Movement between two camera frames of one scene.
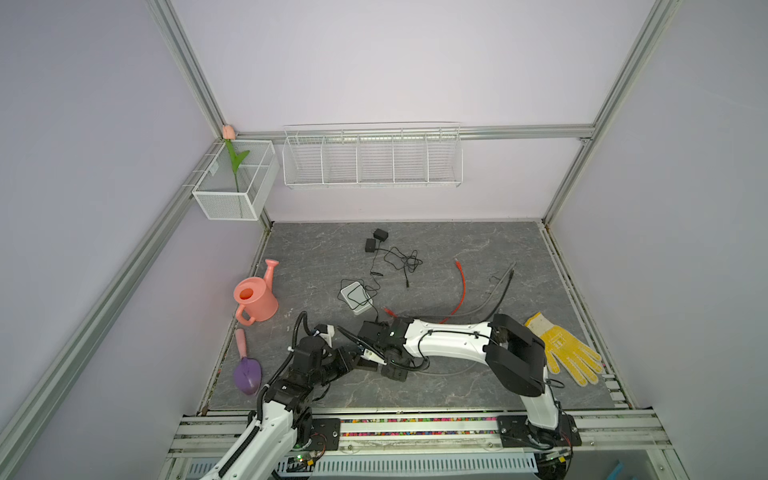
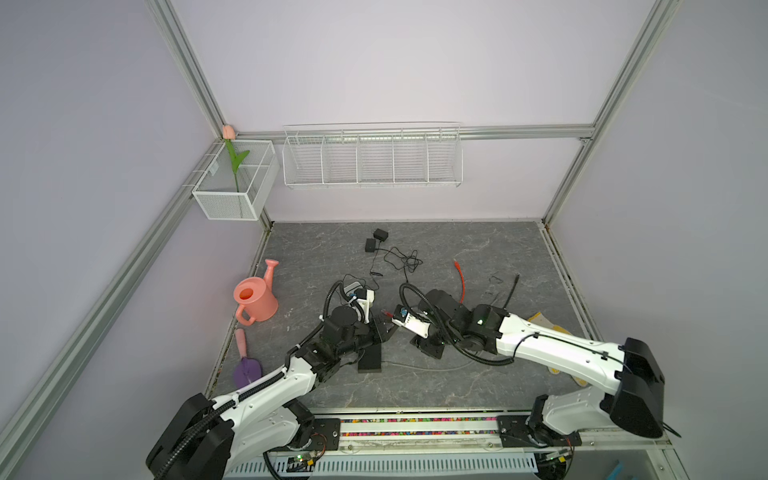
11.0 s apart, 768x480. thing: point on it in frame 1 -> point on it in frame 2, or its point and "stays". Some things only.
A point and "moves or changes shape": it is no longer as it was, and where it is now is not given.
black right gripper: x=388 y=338 -> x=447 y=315
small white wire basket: x=237 y=180 stays
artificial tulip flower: x=229 y=134 stays
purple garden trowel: x=247 y=371 stays
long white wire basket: x=373 y=155 stays
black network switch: x=395 y=373 moves or changes shape
